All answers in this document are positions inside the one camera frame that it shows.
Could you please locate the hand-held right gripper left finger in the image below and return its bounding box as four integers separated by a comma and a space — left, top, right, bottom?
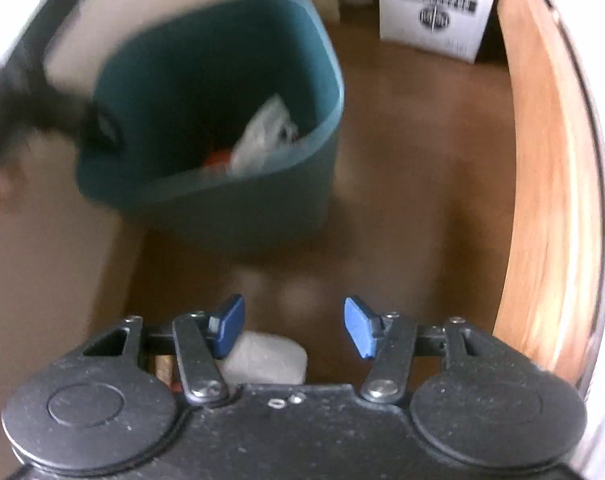
82, 294, 246, 406

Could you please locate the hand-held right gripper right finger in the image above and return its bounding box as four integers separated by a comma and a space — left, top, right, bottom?
343, 296, 508, 403

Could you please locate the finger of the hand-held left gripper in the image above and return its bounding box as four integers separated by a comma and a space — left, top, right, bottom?
77, 100, 124, 152

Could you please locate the white foam piece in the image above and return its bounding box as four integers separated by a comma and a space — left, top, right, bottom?
217, 330, 308, 386

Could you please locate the teal plastic trash bin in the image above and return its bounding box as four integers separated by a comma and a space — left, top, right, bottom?
75, 0, 346, 241

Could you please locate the clear plastic wrapper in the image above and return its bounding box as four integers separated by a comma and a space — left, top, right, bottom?
230, 94, 300, 176

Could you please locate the small brown object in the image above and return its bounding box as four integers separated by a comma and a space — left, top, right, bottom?
155, 355, 176, 386

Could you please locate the wooden cabinet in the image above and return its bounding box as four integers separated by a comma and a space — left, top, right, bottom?
493, 0, 605, 391

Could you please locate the white printed cardboard box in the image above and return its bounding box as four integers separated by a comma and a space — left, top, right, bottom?
379, 0, 503, 65

